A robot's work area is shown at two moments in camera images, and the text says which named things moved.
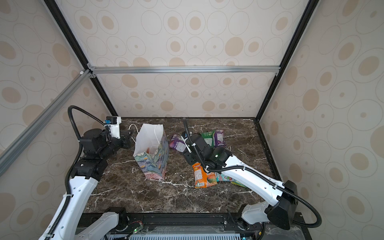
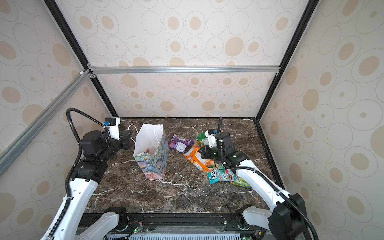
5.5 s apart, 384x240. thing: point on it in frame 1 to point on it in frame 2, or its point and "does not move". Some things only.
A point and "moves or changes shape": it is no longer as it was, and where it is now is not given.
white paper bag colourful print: x=151 y=150 does not move
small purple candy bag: x=177 y=142 does not move
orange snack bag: x=202 y=178 moves or changes shape
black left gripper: x=126 y=136 does not move
